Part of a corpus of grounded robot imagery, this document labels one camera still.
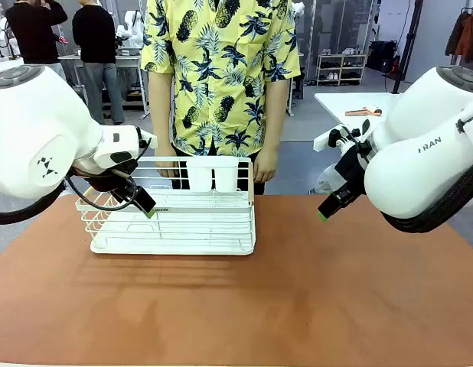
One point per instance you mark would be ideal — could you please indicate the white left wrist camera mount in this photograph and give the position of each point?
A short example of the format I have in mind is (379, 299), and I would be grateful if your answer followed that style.
(121, 141)

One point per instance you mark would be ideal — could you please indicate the person's left forearm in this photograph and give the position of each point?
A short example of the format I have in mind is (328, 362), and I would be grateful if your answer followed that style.
(274, 114)

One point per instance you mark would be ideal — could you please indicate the person's black trousers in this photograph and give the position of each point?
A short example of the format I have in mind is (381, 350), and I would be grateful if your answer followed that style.
(255, 172)

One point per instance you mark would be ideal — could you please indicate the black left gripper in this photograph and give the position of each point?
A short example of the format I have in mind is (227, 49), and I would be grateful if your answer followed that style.
(106, 179)

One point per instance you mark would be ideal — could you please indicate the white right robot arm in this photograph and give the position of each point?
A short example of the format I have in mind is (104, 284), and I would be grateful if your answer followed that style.
(420, 160)

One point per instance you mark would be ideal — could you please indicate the bystander in black sweater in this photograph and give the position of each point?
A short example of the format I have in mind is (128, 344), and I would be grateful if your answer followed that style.
(33, 30)

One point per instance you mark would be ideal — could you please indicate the white shoe rack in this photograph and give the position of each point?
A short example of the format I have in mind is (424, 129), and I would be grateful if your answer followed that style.
(341, 69)

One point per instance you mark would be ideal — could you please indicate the pink lint roller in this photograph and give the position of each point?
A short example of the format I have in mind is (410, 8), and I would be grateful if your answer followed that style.
(363, 112)

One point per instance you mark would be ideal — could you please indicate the person in pineapple shirt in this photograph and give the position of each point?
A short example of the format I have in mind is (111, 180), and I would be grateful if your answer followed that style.
(221, 76)

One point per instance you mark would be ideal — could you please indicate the black bag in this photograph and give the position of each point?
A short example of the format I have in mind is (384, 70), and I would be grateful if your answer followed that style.
(383, 55)

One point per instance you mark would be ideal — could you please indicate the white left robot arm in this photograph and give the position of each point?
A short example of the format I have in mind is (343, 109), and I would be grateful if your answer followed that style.
(33, 126)

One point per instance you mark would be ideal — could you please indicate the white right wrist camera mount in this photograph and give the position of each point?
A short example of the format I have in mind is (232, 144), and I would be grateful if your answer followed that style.
(322, 139)

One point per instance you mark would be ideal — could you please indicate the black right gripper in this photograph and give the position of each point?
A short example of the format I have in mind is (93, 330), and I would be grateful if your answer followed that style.
(351, 172)

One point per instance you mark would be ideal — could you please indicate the person's right forearm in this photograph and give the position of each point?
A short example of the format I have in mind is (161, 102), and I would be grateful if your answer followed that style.
(162, 118)

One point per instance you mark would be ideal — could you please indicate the black light stand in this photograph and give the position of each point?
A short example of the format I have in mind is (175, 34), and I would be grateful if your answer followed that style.
(406, 46)

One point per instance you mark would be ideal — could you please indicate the person's left hand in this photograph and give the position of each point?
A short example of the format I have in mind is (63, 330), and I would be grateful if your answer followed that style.
(265, 166)

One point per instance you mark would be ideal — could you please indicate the clear plastic bag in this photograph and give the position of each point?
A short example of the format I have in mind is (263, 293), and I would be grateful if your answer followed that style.
(328, 179)

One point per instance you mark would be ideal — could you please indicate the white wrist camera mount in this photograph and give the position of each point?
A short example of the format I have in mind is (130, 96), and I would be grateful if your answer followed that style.
(322, 139)
(121, 141)

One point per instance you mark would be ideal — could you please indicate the hanging brown clothes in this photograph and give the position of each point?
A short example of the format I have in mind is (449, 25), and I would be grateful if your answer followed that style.
(466, 36)

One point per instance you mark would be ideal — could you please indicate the person's right hand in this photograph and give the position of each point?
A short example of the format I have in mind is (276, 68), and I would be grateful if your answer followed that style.
(165, 170)

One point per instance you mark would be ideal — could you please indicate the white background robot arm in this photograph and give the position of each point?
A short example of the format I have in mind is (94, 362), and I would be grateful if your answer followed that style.
(3, 38)
(131, 28)

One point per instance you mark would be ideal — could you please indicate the white plastic cutlery holder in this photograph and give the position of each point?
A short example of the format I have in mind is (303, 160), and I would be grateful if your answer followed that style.
(200, 174)

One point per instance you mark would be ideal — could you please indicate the white side table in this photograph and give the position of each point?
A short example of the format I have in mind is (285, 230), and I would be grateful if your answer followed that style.
(355, 103)

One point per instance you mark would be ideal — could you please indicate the white background work table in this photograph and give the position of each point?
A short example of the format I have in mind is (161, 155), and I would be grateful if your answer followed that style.
(129, 61)

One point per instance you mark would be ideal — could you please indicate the white drain tray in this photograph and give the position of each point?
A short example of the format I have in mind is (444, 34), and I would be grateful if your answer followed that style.
(175, 248)

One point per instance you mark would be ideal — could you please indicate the bystander with gray trousers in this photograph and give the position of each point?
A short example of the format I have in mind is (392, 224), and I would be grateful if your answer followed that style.
(96, 46)

